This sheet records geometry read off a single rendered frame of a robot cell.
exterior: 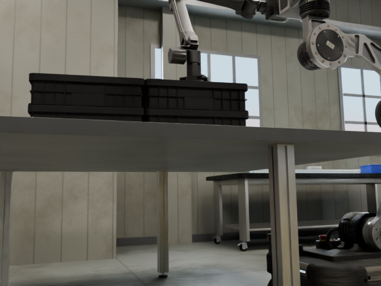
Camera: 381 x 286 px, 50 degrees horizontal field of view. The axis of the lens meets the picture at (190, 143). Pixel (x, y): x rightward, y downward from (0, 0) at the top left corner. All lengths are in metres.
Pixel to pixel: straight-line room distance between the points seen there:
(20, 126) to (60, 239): 2.45
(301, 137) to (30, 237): 2.58
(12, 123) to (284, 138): 0.73
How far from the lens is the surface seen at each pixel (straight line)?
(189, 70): 1.60
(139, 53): 4.59
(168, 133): 1.08
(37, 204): 3.43
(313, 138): 1.28
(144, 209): 4.34
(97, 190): 3.44
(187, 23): 1.79
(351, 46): 1.95
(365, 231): 1.90
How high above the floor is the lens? 0.51
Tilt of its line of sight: 7 degrees up
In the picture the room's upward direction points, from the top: 1 degrees counter-clockwise
